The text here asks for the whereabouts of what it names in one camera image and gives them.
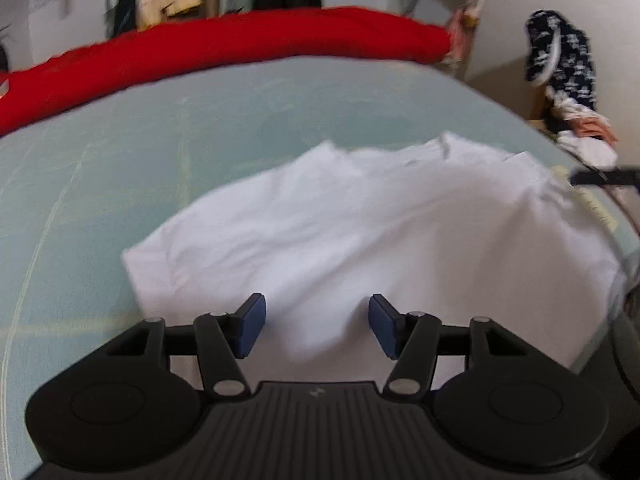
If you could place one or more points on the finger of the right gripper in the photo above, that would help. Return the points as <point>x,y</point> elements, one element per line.
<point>628,176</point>

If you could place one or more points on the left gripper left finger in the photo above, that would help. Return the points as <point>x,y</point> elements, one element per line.
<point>223,340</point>

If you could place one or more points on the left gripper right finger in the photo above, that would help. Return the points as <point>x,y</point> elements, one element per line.
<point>410,340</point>

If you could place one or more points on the white t-shirt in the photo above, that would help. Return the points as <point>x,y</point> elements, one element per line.
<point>452,228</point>

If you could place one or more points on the pile of folded clothes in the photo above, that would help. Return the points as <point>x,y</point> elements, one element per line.
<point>586,134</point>

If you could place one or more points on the navy star-patterned garment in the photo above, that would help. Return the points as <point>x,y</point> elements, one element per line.
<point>559,59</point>

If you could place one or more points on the teal plaid bed blanket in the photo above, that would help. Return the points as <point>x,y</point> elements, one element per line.
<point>78,189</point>

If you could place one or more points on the pink striped curtain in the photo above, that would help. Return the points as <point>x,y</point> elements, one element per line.
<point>461,29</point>

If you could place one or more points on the red quilt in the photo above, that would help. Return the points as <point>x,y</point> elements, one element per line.
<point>89,73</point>

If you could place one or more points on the yellow hanging garment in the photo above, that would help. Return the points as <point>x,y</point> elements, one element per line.
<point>167,0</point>

